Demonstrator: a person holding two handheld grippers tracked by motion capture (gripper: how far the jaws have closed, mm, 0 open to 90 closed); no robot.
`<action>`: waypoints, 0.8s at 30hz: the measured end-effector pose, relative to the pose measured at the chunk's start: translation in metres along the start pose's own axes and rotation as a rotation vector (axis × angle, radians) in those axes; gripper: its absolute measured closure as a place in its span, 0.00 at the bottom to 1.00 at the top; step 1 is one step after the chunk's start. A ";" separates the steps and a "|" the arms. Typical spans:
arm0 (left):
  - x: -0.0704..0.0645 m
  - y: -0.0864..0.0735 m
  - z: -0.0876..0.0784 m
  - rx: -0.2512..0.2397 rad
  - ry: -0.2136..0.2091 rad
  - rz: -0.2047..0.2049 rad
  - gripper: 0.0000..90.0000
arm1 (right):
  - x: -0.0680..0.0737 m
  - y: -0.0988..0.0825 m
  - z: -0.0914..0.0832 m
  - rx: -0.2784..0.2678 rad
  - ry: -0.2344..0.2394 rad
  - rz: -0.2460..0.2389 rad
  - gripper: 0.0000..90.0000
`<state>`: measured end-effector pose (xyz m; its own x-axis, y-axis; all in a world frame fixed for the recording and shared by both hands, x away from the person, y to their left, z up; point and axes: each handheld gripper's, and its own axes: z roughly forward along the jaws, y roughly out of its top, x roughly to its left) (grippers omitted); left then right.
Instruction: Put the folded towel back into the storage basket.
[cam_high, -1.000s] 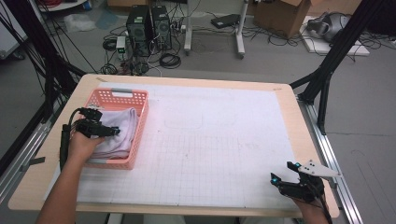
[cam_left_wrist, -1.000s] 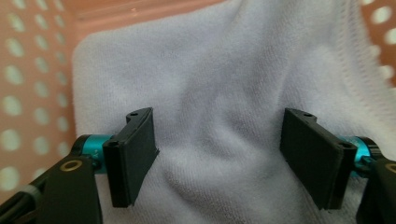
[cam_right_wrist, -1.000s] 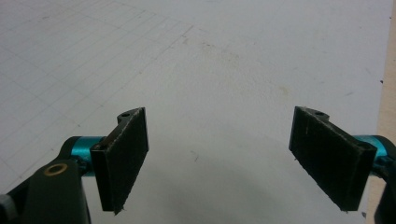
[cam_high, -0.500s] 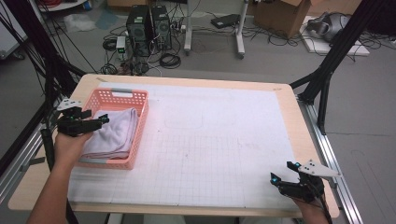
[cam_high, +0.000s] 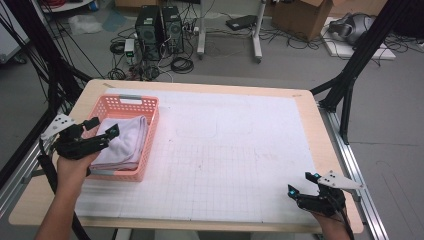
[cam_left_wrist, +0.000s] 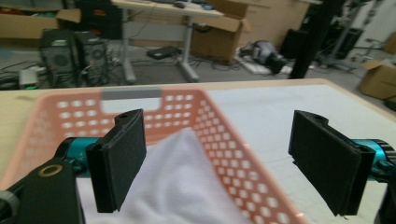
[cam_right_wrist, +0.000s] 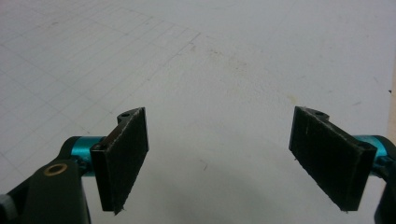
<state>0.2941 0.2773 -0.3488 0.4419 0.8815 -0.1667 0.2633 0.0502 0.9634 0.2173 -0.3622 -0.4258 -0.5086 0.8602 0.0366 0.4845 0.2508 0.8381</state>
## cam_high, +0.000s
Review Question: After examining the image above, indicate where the black computer tower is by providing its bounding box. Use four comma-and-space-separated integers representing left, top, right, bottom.
134, 5, 164, 62
161, 5, 185, 54

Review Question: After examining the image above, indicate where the black flat box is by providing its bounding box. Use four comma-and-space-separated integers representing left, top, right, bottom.
225, 14, 259, 32

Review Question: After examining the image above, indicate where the white cabinet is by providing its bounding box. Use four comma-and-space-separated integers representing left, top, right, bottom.
0, 6, 31, 64

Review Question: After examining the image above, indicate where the white round table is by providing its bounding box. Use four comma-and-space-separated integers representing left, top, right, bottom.
39, 0, 96, 14

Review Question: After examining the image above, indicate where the clear plastic bag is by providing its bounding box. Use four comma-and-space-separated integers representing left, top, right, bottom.
68, 13, 103, 35

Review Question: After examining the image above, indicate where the aluminium rail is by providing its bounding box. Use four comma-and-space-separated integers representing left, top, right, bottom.
318, 103, 389, 240
0, 128, 56, 218

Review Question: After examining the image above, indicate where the blue-green sheet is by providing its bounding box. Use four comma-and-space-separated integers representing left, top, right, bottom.
101, 11, 128, 33

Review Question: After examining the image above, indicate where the grey plastic device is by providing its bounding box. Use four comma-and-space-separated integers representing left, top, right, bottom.
328, 12, 376, 46

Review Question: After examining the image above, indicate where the pink plastic basket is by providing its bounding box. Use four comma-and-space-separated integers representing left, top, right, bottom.
81, 94, 160, 183

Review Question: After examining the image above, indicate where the black metal frame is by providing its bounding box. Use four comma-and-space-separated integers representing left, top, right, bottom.
309, 0, 424, 146
0, 0, 94, 189

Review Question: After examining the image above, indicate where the lilac printed towel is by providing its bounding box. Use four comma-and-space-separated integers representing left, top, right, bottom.
89, 115, 149, 172

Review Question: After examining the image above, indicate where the white power adapter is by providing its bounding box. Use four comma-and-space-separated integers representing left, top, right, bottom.
123, 38, 136, 65

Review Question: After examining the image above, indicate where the person's left hand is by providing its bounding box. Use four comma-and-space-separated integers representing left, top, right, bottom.
56, 151, 101, 198

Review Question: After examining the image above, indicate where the white grid mat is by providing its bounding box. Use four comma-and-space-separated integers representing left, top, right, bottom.
74, 87, 321, 225

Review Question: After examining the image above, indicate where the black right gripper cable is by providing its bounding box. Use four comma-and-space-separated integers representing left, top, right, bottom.
328, 196, 355, 240

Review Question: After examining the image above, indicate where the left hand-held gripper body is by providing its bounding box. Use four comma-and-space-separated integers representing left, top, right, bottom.
40, 113, 111, 160

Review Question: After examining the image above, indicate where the coiled black cable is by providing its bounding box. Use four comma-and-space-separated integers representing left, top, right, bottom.
170, 56, 195, 75
109, 40, 126, 56
108, 67, 127, 81

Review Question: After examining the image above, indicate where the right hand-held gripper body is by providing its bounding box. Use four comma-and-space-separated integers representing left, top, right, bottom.
294, 169, 364, 217

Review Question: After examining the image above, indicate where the brown cardboard box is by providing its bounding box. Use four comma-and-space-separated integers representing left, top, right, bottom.
270, 0, 334, 42
114, 0, 158, 9

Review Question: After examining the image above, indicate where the white foam board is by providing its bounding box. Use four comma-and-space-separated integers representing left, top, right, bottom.
320, 16, 397, 61

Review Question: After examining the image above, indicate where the tangled black floor cable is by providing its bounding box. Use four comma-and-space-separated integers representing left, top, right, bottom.
259, 26, 334, 51

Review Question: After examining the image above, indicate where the person's right hand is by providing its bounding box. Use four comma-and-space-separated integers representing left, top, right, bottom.
311, 209, 349, 240

